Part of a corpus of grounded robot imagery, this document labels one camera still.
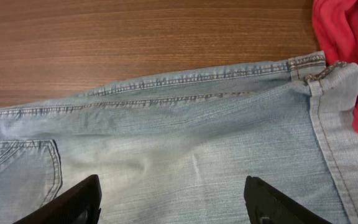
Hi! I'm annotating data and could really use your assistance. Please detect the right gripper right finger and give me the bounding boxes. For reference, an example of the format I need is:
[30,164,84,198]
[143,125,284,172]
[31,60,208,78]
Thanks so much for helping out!
[244,176,330,224]

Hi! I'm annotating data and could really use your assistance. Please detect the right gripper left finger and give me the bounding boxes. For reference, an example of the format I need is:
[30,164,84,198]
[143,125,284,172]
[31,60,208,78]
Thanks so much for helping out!
[14,174,102,224]

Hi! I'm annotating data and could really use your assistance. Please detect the light blue denim shorts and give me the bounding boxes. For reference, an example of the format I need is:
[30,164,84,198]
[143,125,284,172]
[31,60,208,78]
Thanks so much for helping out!
[0,52,358,223]

